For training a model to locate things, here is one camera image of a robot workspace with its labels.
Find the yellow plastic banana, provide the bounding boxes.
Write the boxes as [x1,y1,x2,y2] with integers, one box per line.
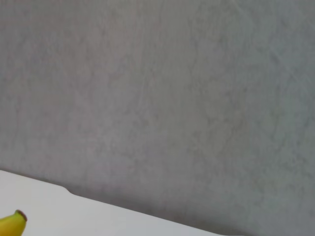
[0,209,28,236]

